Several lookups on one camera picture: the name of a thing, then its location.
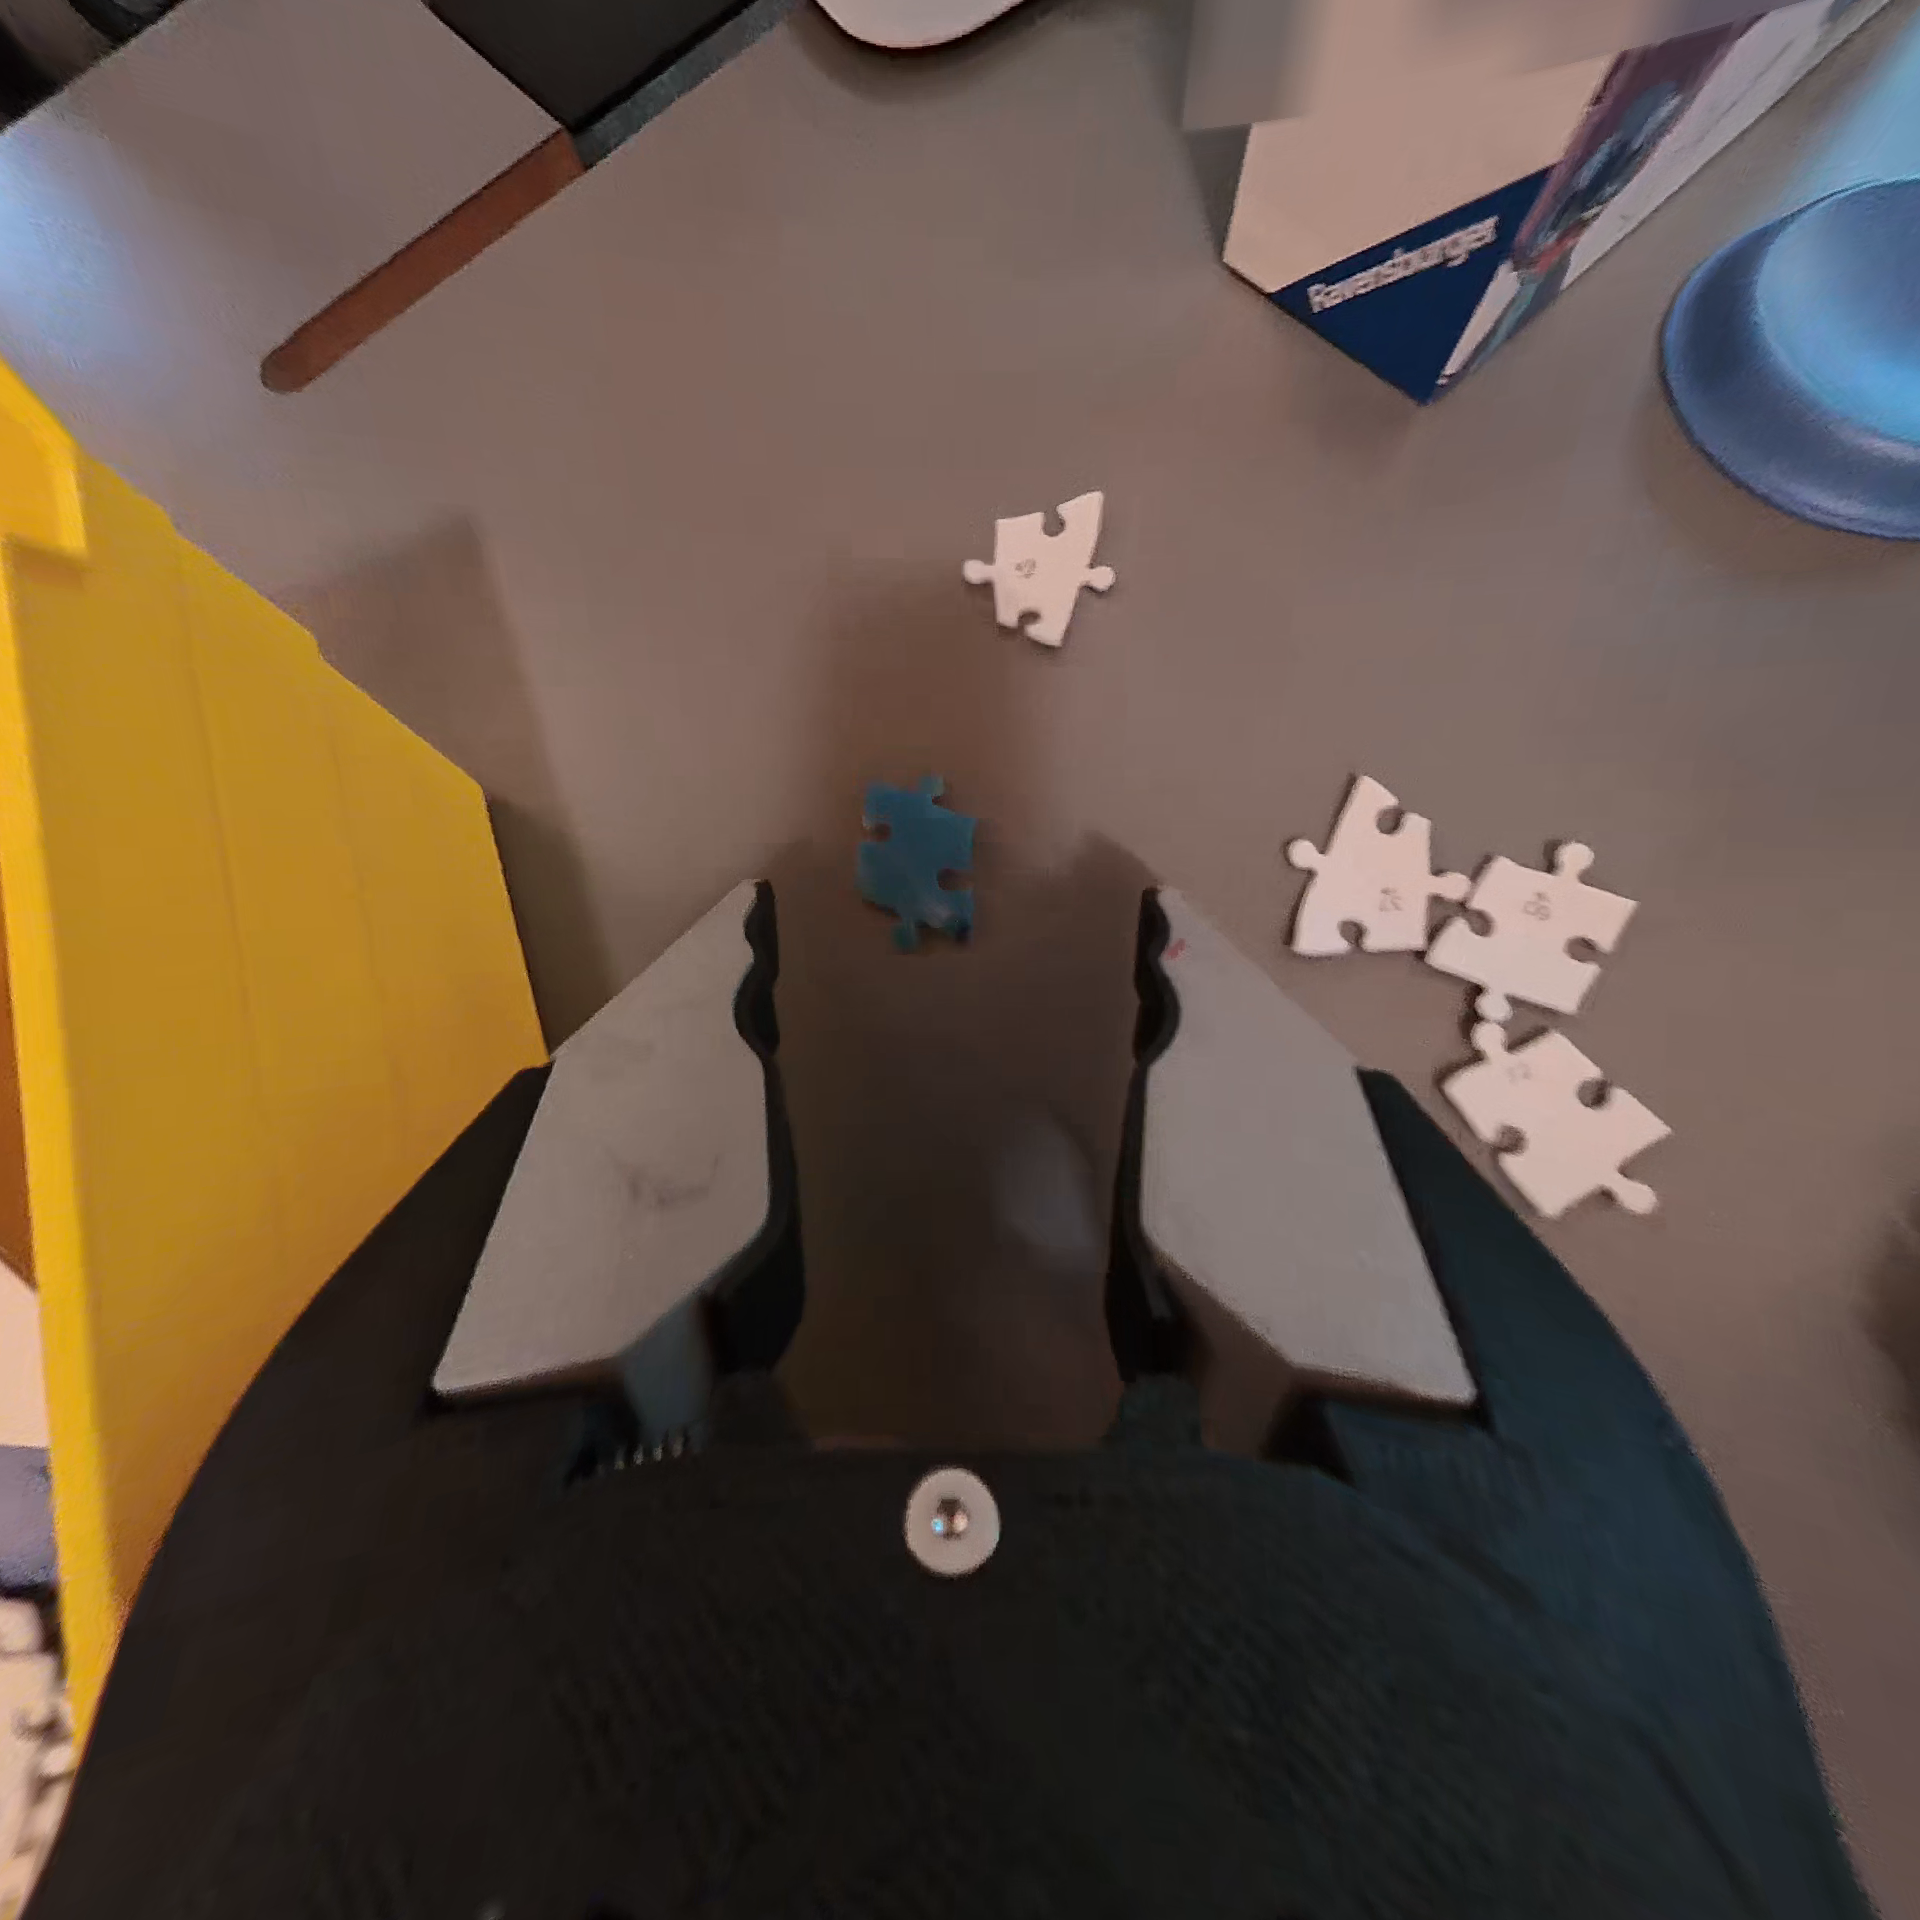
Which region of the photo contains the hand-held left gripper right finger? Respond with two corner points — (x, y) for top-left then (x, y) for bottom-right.
(1103, 885), (1481, 1409)

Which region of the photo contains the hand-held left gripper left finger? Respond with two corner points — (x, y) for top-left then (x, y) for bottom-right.
(433, 881), (809, 1396)

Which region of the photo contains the white puzzle piece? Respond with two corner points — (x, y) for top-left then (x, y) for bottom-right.
(1285, 775), (1471, 961)
(1423, 839), (1641, 1025)
(1441, 1025), (1673, 1220)
(959, 490), (1119, 649)

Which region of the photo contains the blue puzzle piece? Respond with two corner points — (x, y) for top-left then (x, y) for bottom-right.
(858, 775), (980, 951)

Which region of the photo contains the yellow plastic bin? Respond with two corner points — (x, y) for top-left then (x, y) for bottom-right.
(0, 358), (548, 1727)

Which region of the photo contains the blue bowl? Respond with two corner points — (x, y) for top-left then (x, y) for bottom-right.
(1658, 181), (1920, 542)

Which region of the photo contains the blue box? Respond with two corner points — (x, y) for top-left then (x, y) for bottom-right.
(1183, 0), (1907, 407)

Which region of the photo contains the white rounded object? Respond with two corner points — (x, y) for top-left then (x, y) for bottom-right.
(809, 0), (1023, 51)

